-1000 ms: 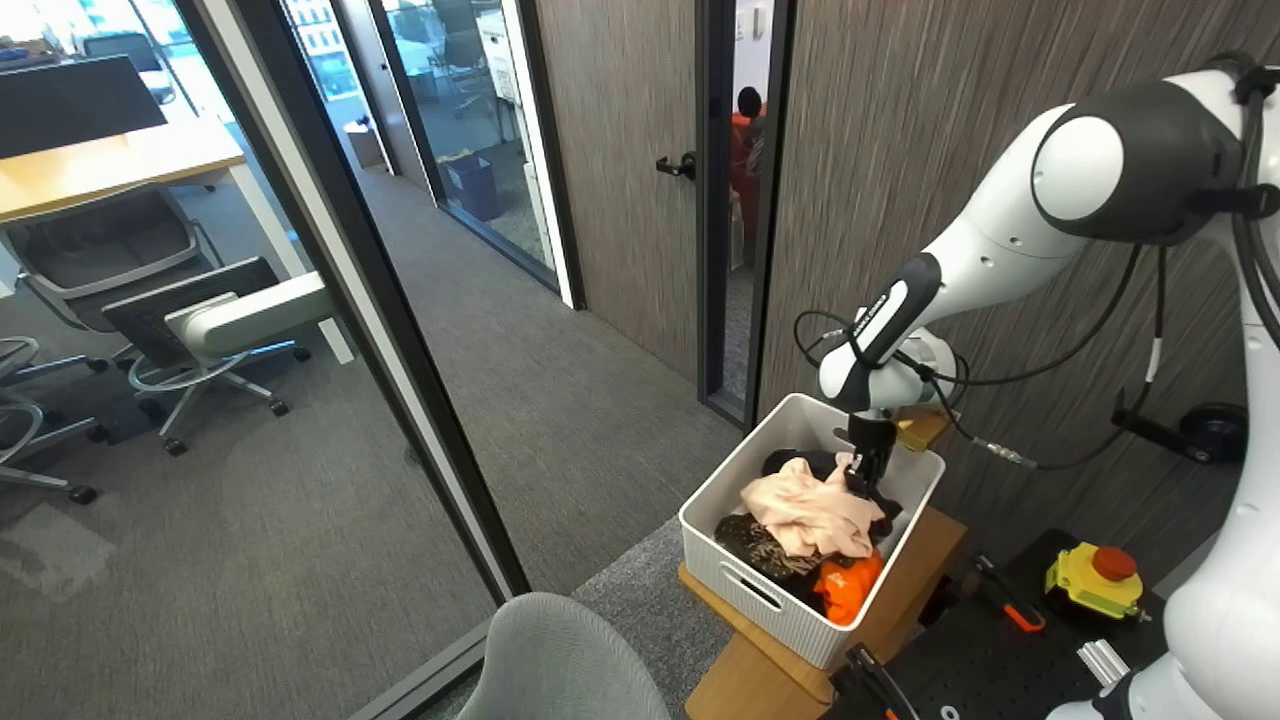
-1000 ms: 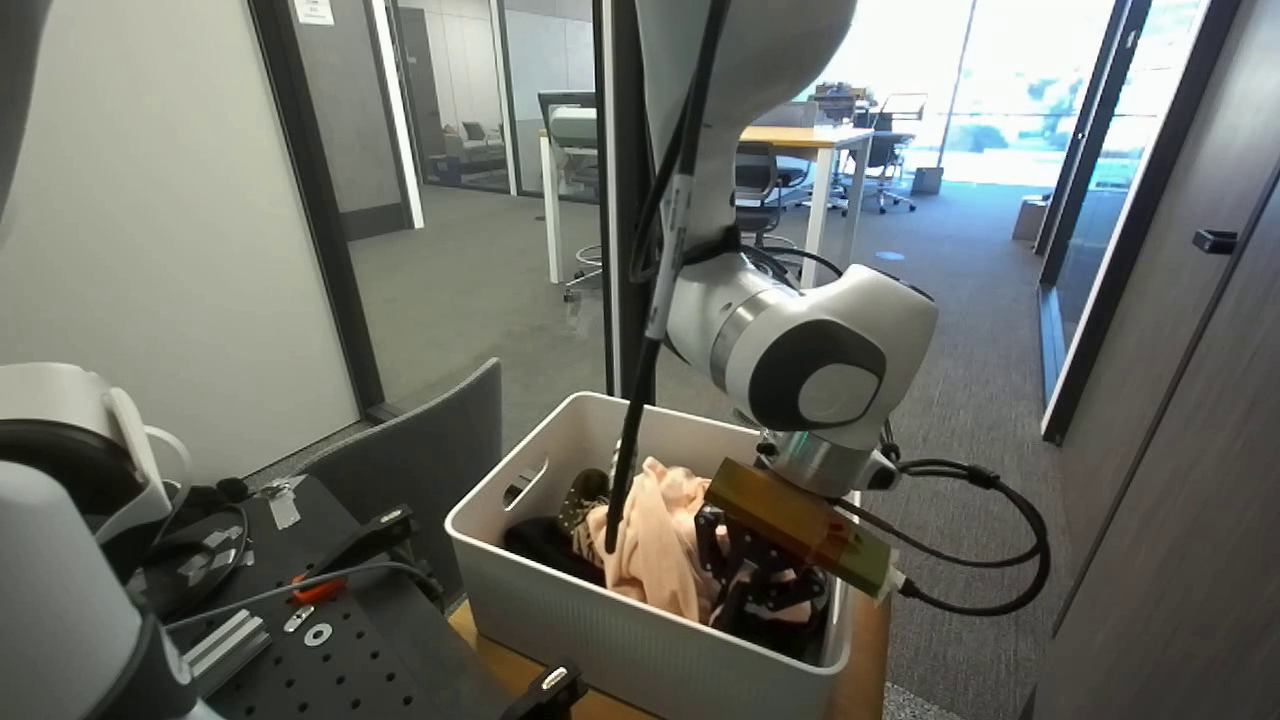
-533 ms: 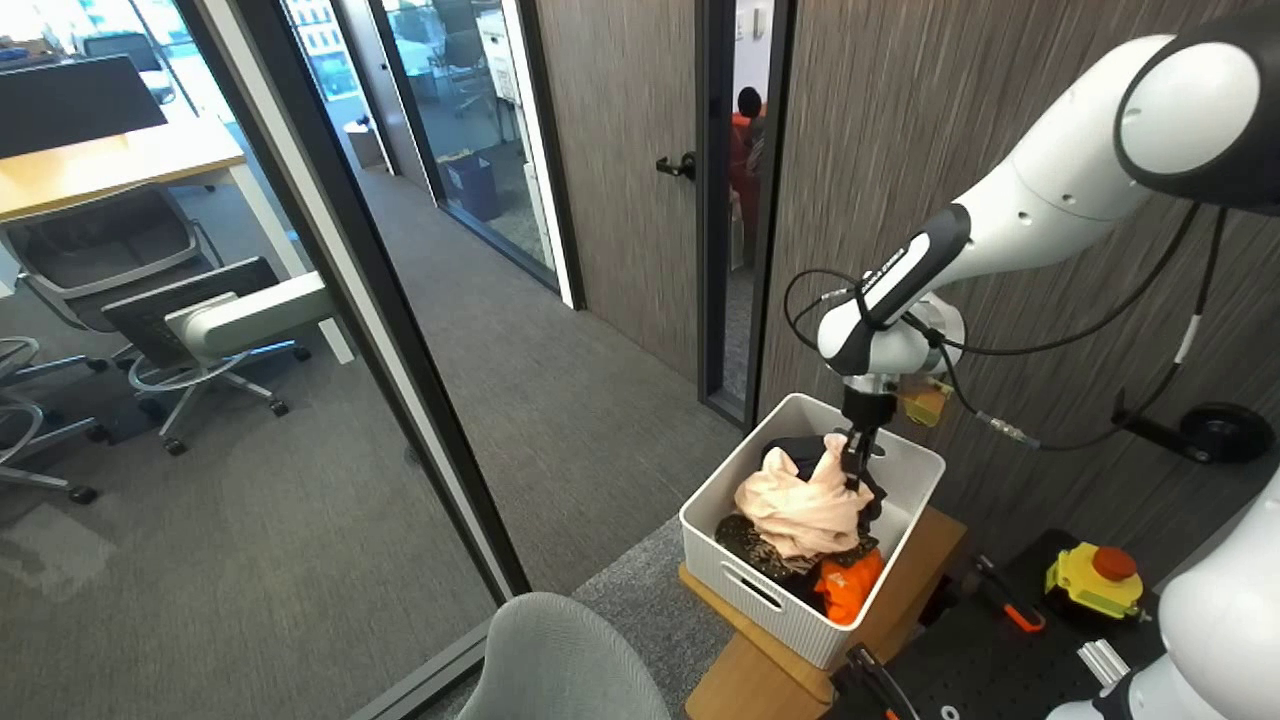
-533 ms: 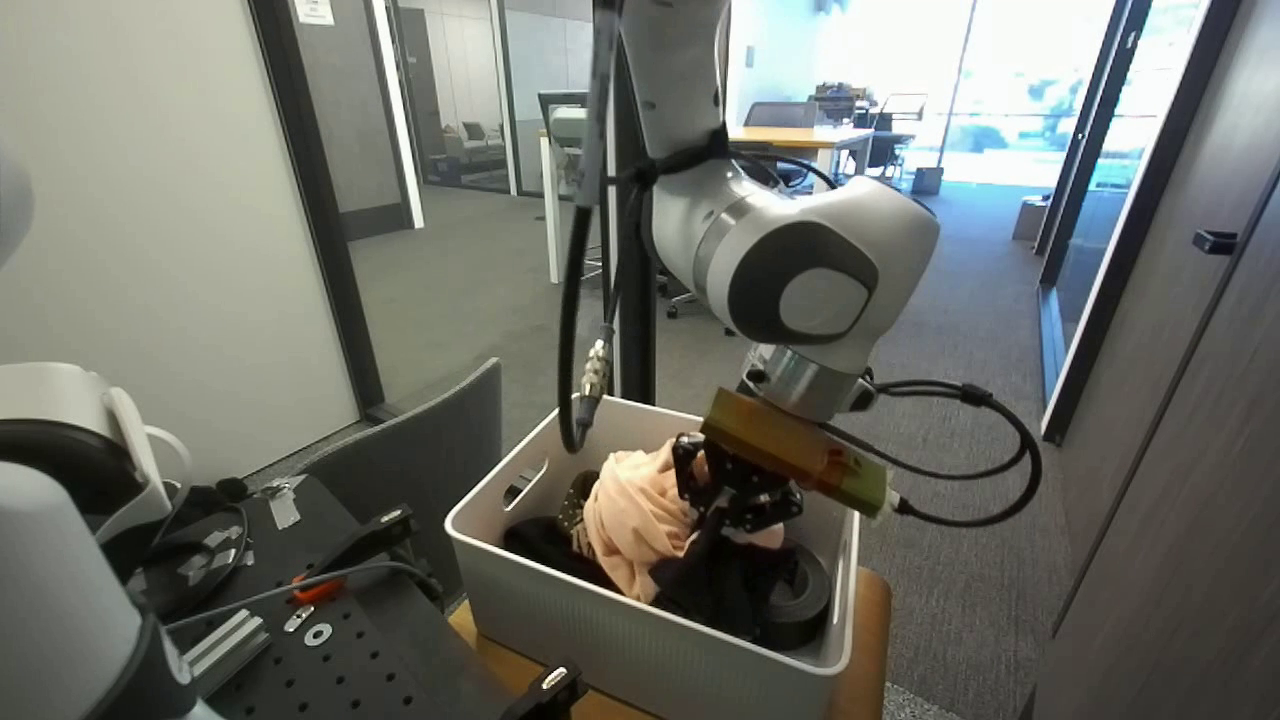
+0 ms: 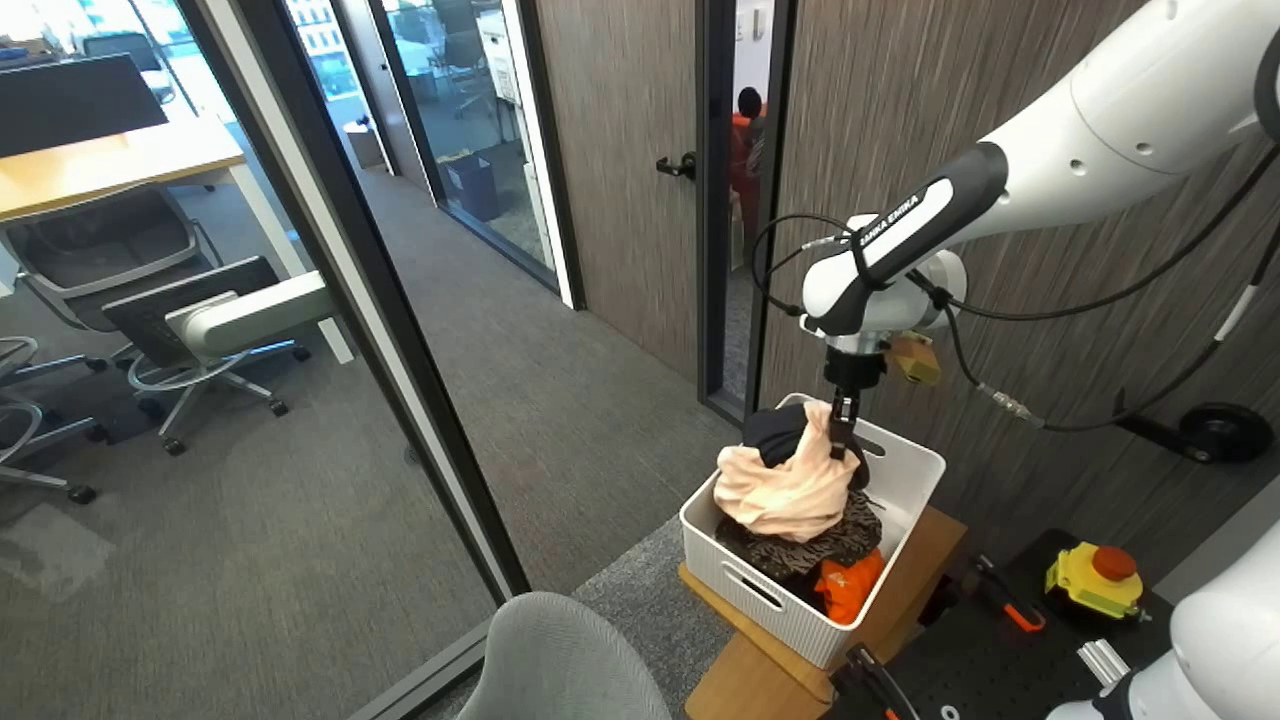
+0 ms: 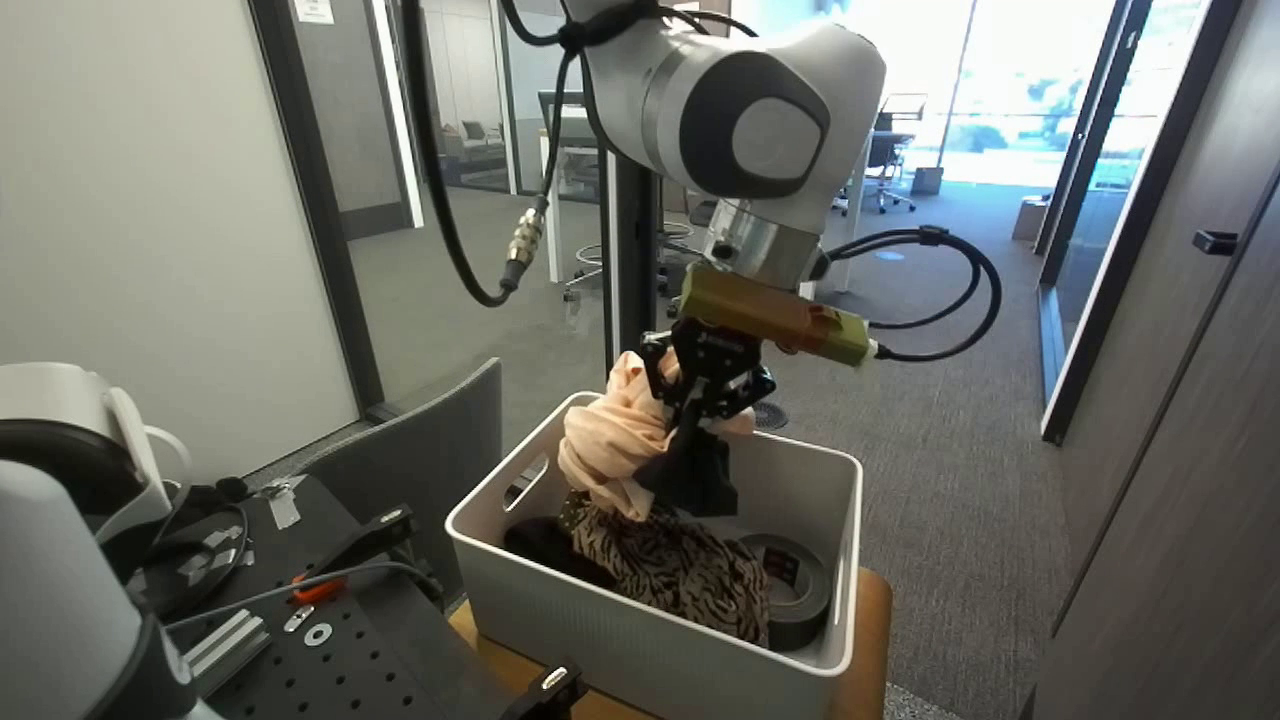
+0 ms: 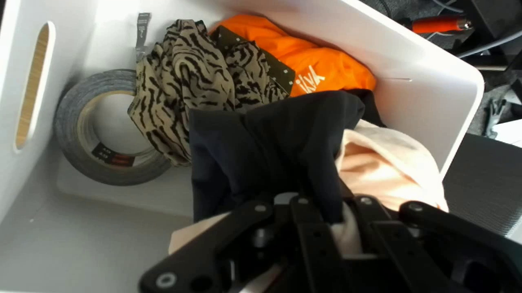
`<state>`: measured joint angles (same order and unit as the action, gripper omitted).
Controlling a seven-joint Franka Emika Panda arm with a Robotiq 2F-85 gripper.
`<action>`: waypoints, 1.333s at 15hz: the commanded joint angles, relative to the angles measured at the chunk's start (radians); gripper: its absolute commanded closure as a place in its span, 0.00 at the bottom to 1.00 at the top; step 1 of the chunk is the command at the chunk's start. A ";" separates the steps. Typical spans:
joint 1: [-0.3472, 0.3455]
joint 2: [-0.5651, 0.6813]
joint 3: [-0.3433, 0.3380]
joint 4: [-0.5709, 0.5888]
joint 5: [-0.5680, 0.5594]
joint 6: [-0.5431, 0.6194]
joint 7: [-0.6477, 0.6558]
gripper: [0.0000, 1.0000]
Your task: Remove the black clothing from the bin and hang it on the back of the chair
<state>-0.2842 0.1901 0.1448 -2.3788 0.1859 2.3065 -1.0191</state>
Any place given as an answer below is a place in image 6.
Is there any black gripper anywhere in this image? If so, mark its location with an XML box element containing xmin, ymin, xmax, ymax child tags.
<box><xmin>636</xmin><ymin>317</ymin><xmax>781</xmax><ymax>519</ymax></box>

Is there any peach pink cloth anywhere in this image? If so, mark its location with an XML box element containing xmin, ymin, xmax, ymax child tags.
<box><xmin>551</xmin><ymin>348</ymin><xmax>759</xmax><ymax>529</ymax></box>

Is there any white plastic storage bin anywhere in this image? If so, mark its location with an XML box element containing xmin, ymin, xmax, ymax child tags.
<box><xmin>442</xmin><ymin>389</ymin><xmax>870</xmax><ymax>720</ymax></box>

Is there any grey chair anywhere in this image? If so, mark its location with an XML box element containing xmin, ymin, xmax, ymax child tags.
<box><xmin>296</xmin><ymin>352</ymin><xmax>508</xmax><ymax>604</ymax></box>

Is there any black office swivel chair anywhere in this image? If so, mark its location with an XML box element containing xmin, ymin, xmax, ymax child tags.
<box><xmin>866</xmin><ymin>109</ymin><xmax>923</xmax><ymax>219</ymax></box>

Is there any dark speckled patterned cloth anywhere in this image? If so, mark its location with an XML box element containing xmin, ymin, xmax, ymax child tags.
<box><xmin>502</xmin><ymin>490</ymin><xmax>781</xmax><ymax>652</ymax></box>

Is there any black tape roll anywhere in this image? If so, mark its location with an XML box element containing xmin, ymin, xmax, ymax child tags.
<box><xmin>736</xmin><ymin>531</ymin><xmax>835</xmax><ymax>658</ymax></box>

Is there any black perforated breadboard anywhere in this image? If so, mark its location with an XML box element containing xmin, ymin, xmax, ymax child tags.
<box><xmin>198</xmin><ymin>556</ymin><xmax>517</xmax><ymax>720</ymax></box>

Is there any black framed glass door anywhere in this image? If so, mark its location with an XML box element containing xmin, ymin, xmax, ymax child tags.
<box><xmin>1037</xmin><ymin>0</ymin><xmax>1253</xmax><ymax>447</ymax></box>

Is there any brown cardboard box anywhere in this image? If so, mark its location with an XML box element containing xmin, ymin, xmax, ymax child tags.
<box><xmin>1007</xmin><ymin>192</ymin><xmax>1054</xmax><ymax>248</ymax></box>

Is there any white paper tag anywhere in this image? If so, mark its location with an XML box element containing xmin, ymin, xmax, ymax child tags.
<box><xmin>263</xmin><ymin>477</ymin><xmax>307</xmax><ymax>535</ymax></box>

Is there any silver aluminium extrusion piece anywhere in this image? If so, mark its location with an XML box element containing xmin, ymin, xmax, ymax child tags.
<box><xmin>167</xmin><ymin>604</ymin><xmax>275</xmax><ymax>683</ymax></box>

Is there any gold wrist camera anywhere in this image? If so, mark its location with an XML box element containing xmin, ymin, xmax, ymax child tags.
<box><xmin>678</xmin><ymin>260</ymin><xmax>890</xmax><ymax>372</ymax></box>

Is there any black glass wall post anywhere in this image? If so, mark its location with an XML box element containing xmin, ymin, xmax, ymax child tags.
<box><xmin>596</xmin><ymin>146</ymin><xmax>667</xmax><ymax>410</ymax></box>

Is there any black camera cable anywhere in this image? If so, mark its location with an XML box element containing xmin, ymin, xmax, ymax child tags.
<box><xmin>806</xmin><ymin>219</ymin><xmax>1007</xmax><ymax>370</ymax></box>

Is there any black wall frame post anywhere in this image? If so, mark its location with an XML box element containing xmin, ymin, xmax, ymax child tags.
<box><xmin>246</xmin><ymin>0</ymin><xmax>393</xmax><ymax>425</ymax></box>

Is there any black door handle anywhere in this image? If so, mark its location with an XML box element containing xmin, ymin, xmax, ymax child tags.
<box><xmin>1187</xmin><ymin>223</ymin><xmax>1246</xmax><ymax>260</ymax></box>

